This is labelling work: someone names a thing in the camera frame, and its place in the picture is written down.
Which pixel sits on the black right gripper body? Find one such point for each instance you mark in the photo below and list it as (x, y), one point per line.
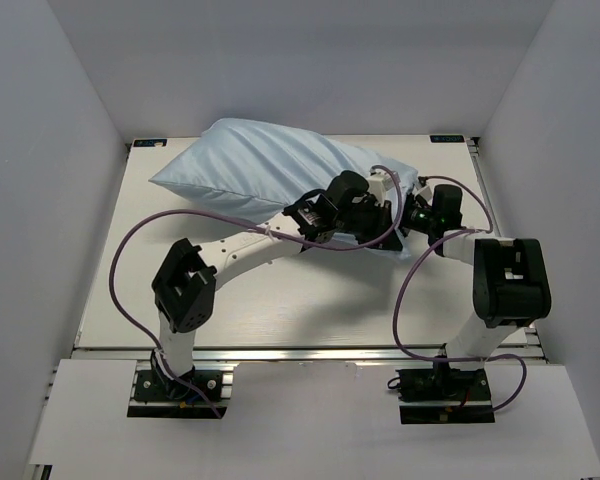
(419, 219)

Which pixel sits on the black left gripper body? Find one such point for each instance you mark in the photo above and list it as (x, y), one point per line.
(367, 222)

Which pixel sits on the light blue pillowcase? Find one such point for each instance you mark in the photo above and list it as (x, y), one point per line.
(251, 170)

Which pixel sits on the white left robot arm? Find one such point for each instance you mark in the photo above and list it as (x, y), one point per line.
(190, 275)

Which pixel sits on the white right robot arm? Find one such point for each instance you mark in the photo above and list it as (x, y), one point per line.
(510, 287)

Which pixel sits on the right blue corner label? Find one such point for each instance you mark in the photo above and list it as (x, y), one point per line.
(446, 138)

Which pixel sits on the blue corner label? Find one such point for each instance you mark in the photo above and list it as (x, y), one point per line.
(446, 138)
(149, 143)

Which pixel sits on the left blue corner label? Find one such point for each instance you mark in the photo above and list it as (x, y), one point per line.
(149, 143)

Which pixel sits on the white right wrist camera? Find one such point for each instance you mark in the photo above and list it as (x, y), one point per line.
(423, 189)

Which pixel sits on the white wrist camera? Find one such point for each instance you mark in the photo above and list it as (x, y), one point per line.
(423, 189)
(380, 184)

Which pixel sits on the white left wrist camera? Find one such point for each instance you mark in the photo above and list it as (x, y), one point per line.
(380, 184)

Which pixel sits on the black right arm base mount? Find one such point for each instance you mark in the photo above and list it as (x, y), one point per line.
(440, 395)

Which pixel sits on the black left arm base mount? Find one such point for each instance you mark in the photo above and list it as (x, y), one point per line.
(151, 398)

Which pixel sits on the aluminium table front rail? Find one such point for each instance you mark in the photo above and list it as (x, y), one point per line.
(251, 354)

